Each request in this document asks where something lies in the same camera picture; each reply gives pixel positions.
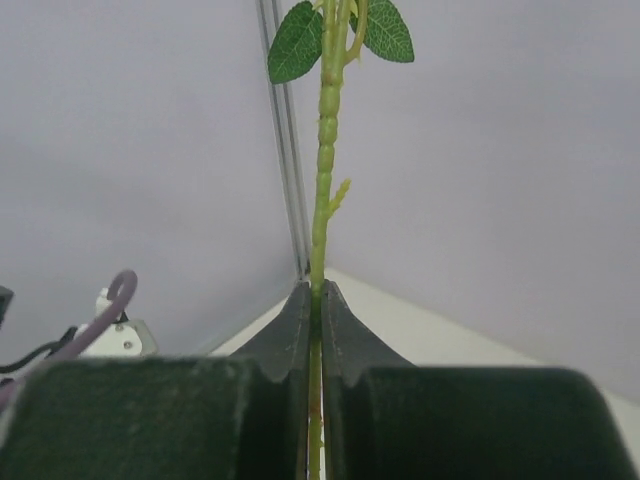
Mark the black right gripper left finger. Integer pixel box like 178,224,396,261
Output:
1,283,310,480

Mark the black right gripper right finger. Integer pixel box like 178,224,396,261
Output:
321,281,635,480

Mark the leafy rose stem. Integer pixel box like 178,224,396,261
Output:
267,0,415,479

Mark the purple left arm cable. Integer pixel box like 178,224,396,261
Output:
0,268,139,406

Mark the left aluminium frame post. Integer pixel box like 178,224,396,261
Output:
254,0,314,279

